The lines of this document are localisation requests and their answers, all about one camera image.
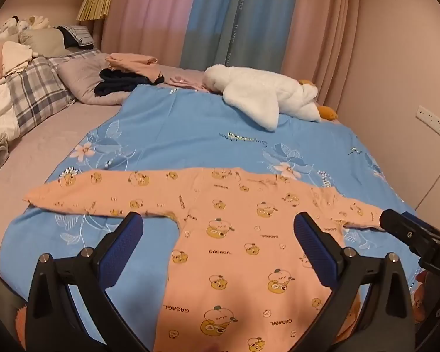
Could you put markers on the folded dark navy clothes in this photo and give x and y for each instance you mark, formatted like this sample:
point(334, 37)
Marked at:
point(117, 80)

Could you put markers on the orange printed baby romper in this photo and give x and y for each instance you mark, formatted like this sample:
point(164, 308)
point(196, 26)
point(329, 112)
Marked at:
point(242, 264)

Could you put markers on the grey pillow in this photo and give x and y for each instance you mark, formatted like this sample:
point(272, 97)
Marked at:
point(79, 77)

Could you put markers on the panda plush toy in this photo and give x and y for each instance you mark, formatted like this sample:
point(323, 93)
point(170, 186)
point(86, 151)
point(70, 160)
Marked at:
point(9, 25)

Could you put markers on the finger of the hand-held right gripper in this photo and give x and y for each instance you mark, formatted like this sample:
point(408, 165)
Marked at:
point(399, 227)

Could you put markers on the cream plush toy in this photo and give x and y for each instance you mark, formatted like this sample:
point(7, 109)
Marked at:
point(36, 22)

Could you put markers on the pink curtain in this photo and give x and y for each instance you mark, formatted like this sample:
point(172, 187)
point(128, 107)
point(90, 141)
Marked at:
point(322, 36)
point(150, 14)

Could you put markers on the beige pillow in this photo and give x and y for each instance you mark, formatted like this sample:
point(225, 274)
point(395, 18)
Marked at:
point(44, 42)

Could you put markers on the plaid pillow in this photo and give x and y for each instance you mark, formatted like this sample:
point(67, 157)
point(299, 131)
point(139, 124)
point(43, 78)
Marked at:
point(36, 88)

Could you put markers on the cream cloth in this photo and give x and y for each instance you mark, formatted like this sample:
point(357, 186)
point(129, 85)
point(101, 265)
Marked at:
point(16, 55)

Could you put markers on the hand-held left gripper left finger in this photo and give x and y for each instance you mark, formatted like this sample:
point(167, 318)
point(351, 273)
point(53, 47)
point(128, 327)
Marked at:
point(121, 253)

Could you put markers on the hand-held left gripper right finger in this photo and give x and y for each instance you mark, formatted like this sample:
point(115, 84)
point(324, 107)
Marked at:
point(311, 249)

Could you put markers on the folded orange clothes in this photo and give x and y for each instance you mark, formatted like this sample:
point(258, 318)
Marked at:
point(132, 62)

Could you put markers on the pink bed sheet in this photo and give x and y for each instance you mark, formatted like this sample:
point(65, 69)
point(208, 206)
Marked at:
point(40, 146)

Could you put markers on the white goose plush toy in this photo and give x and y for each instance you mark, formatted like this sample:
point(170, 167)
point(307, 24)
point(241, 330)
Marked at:
point(256, 95)

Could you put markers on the white wall socket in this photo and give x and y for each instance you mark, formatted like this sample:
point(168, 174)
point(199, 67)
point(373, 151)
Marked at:
point(434, 121)

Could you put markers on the blue floral blanket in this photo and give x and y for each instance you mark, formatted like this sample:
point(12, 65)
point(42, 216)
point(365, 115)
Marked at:
point(205, 135)

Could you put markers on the person's orange fuzzy clothing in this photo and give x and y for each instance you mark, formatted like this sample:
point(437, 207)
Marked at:
point(21, 322)

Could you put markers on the striped pillow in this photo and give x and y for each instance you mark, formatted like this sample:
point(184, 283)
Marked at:
point(79, 35)

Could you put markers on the blue curtain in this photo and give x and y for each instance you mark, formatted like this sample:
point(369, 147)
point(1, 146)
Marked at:
point(220, 25)

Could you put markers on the small pink garment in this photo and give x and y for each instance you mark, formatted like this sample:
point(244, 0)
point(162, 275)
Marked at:
point(187, 81)

